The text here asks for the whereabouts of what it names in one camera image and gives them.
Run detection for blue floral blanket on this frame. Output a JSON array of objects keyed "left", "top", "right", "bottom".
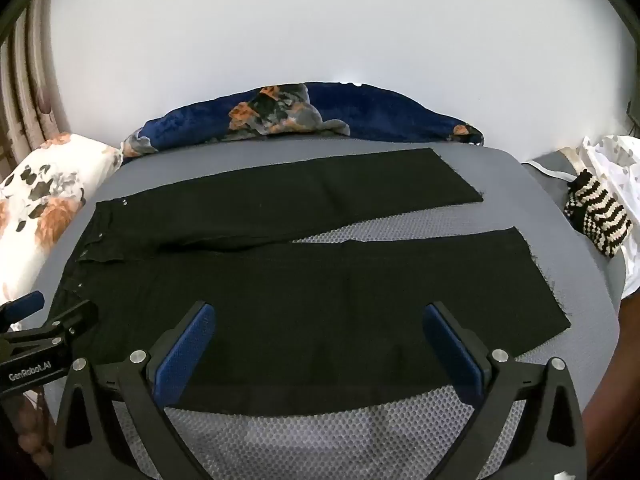
[{"left": 120, "top": 81, "right": 485, "bottom": 158}]

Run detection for white floral pillow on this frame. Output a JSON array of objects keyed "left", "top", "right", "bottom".
[{"left": 0, "top": 132, "right": 123, "bottom": 306}]

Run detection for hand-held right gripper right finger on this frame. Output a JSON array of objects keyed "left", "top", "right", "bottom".
[{"left": 422, "top": 301, "right": 588, "bottom": 480}]

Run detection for black cream striped knit cloth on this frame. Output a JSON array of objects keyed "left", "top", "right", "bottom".
[{"left": 564, "top": 170, "right": 633, "bottom": 258}]

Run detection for person's left hand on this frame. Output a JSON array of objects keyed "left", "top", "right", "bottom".
[{"left": 14, "top": 391, "right": 55, "bottom": 463}]

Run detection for grey mesh mattress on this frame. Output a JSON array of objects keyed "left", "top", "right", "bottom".
[{"left": 32, "top": 132, "right": 623, "bottom": 480}]

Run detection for white sheet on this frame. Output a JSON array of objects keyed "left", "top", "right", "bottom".
[{"left": 617, "top": 240, "right": 640, "bottom": 303}]

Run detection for black pants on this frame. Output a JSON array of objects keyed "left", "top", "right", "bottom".
[{"left": 59, "top": 148, "right": 572, "bottom": 417}]

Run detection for grey cloth with white trim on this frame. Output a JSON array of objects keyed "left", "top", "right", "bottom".
[{"left": 522, "top": 149, "right": 588, "bottom": 191}]

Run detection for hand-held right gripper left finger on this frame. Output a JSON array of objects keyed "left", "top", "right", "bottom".
[{"left": 52, "top": 301, "right": 217, "bottom": 480}]

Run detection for beige curtain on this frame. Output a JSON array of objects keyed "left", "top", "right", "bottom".
[{"left": 0, "top": 0, "right": 71, "bottom": 181}]

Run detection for white dotted cloth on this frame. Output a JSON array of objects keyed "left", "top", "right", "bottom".
[{"left": 580, "top": 134, "right": 640, "bottom": 221}]

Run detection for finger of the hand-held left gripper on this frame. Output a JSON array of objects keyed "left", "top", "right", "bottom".
[
  {"left": 0, "top": 290, "right": 45, "bottom": 332},
  {"left": 0, "top": 300, "right": 99, "bottom": 350}
]

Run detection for person's right forearm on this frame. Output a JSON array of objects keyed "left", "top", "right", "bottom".
[{"left": 582, "top": 296, "right": 640, "bottom": 480}]

